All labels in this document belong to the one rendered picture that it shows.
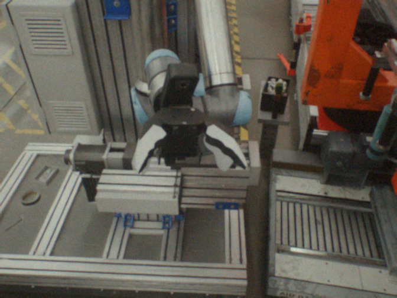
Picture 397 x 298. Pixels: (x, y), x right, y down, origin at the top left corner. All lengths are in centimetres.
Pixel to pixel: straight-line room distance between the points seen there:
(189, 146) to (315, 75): 139
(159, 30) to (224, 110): 29
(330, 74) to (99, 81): 115
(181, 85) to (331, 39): 137
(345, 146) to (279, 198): 45
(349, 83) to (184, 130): 149
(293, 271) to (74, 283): 97
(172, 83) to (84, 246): 128
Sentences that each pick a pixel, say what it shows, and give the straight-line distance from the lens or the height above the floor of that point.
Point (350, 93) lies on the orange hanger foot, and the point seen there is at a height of 62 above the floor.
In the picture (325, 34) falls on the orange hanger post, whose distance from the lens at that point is 182.
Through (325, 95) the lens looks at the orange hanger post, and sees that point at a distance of 196.
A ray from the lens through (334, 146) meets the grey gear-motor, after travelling 194.
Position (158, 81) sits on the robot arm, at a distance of 64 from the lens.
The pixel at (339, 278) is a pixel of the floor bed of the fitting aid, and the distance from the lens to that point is 182.
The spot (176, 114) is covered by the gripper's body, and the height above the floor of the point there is 125.
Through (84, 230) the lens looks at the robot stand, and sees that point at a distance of 177.
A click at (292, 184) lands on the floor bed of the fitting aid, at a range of 214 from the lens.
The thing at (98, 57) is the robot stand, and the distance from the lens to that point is 124.
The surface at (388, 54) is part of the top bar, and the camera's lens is 157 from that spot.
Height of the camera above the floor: 156
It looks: 40 degrees down
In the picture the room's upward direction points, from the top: straight up
